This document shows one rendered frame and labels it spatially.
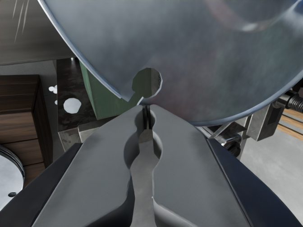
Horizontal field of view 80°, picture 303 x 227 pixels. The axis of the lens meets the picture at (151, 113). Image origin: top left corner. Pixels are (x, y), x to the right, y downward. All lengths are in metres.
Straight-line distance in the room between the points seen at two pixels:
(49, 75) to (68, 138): 0.63
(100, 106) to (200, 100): 0.16
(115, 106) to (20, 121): 0.39
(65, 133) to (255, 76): 0.27
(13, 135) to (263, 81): 0.61
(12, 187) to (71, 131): 0.44
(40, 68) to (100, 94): 0.67
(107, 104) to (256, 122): 0.23
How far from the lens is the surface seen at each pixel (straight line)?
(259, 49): 0.19
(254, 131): 0.33
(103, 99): 0.27
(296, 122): 1.32
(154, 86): 0.28
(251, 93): 0.20
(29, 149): 0.68
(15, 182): 0.72
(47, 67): 0.92
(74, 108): 0.27
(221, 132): 0.19
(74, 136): 0.33
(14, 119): 0.63
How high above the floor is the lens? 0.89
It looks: 51 degrees down
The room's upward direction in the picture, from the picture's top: 138 degrees clockwise
